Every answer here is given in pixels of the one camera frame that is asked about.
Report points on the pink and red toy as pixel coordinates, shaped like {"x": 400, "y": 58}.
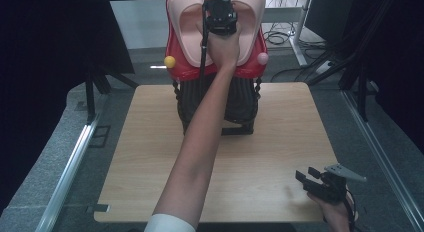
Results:
{"x": 186, "y": 25}

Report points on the white sleeve cuff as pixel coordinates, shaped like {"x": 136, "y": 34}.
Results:
{"x": 168, "y": 223}

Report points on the person's left hand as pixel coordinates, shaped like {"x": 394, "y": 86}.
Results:
{"x": 223, "y": 48}

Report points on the black tripod stand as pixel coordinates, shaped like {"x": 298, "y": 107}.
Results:
{"x": 100, "y": 82}

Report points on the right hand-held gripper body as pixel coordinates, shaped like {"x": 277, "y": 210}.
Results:
{"x": 330, "y": 187}

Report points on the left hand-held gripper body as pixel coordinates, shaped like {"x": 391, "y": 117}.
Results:
{"x": 220, "y": 15}

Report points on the white power strip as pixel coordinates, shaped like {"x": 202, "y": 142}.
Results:
{"x": 324, "y": 67}

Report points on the aluminium floor rail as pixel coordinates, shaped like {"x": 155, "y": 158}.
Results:
{"x": 383, "y": 158}
{"x": 66, "y": 178}

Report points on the black metal stand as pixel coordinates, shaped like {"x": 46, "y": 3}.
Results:
{"x": 361, "y": 85}

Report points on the white desk frame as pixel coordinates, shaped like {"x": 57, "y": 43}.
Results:
{"x": 296, "y": 25}

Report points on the person's right hand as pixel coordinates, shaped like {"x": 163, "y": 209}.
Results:
{"x": 333, "y": 215}

